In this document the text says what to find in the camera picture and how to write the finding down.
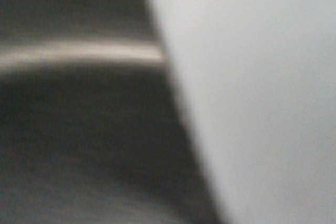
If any black frying pan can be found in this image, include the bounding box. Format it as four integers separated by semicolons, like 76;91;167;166
1;0;222;223

